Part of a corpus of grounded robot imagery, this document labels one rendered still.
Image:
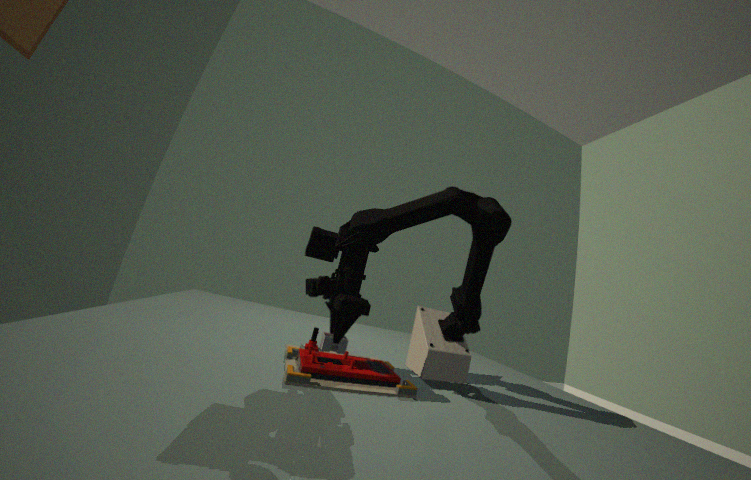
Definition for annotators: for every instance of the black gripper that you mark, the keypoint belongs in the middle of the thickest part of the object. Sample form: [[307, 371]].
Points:
[[347, 306]]

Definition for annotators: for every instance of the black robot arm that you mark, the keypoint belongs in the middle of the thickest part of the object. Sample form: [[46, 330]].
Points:
[[367, 228]]

